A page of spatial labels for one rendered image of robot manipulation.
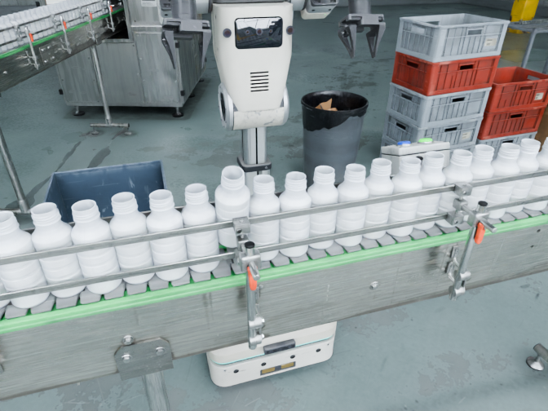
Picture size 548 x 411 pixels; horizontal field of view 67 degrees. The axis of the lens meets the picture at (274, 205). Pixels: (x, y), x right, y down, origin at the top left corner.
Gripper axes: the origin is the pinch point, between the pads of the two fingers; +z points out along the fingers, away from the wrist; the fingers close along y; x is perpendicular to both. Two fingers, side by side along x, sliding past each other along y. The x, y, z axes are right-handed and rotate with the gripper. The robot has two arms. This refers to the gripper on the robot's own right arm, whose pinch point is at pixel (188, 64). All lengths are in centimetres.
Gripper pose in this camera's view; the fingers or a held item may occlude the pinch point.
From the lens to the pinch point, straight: 103.6
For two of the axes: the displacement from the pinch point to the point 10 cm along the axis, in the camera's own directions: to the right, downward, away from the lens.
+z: 0.7, 9.9, 0.9
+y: 9.4, -0.9, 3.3
